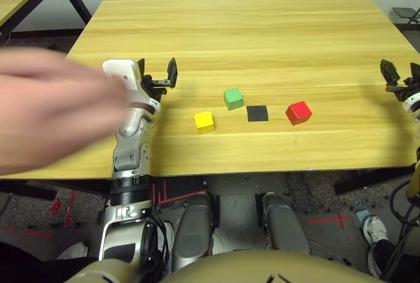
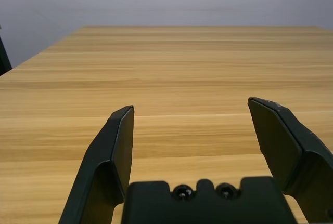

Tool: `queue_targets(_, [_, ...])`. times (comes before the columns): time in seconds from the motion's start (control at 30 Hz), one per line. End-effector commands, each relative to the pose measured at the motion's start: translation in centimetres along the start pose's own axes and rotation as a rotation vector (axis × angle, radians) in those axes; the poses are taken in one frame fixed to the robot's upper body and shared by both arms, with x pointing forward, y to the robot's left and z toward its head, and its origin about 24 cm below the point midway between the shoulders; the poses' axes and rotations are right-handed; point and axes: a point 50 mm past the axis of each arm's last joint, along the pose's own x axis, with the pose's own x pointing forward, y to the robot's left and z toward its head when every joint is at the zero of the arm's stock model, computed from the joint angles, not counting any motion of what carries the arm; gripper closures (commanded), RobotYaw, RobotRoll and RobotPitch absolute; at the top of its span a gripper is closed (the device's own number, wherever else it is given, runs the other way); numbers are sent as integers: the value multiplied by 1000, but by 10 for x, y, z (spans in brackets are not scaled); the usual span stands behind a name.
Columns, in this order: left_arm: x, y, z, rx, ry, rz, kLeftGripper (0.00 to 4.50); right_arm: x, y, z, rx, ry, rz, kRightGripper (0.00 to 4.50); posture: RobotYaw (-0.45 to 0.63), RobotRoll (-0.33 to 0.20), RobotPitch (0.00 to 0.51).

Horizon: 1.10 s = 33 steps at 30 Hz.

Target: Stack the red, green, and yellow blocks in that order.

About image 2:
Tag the black metal frame bar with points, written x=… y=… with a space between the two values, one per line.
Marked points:
x=3 y=60

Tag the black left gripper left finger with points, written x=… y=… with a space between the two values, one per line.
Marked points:
x=104 y=151

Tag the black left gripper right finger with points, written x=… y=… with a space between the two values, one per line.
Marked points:
x=286 y=143

